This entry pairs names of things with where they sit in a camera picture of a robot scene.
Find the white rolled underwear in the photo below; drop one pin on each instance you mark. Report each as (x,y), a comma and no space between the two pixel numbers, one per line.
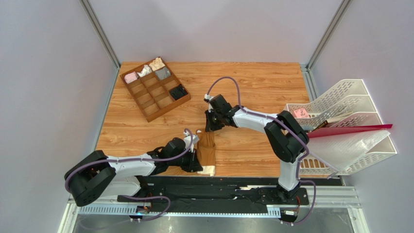
(145,71)

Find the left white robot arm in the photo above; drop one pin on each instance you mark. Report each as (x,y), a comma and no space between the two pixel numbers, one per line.
(99,175)

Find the pink box in rack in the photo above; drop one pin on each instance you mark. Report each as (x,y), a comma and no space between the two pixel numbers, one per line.
(301,113)

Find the pink rolled underwear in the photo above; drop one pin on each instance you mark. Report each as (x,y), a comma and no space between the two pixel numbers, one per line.
(131,77)

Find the dark book in rack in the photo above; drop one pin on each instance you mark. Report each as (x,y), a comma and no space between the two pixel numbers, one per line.
(333,120)

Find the brown underwear white waistband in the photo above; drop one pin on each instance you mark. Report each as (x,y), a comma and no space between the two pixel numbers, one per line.
(206,152)

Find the black rolled underwear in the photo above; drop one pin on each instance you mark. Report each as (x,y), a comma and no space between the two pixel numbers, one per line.
(178,92)

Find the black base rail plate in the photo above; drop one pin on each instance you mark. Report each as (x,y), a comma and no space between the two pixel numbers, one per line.
(217,195)

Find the beige rolled underwear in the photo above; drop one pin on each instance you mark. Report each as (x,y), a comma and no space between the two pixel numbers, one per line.
(156,64)

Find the red plastic folder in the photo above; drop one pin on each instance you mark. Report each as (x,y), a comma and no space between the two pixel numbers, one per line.
(331,131)

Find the clear plastic sheet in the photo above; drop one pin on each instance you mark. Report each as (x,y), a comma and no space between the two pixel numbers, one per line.
(341,151)

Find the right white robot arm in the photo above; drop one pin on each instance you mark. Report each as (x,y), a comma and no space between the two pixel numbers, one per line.
(287,138)

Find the white mesh file rack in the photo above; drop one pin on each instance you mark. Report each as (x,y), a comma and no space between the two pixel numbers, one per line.
(349,95)

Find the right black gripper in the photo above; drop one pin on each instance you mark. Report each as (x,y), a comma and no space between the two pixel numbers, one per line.
(209,120)

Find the grey rolled underwear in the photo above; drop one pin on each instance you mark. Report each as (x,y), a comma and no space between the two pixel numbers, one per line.
(163,73)

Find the brown wooden divider tray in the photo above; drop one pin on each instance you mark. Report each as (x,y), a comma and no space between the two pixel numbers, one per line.
(152,94)

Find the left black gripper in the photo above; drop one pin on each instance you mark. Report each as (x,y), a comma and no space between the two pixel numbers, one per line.
(193,165)

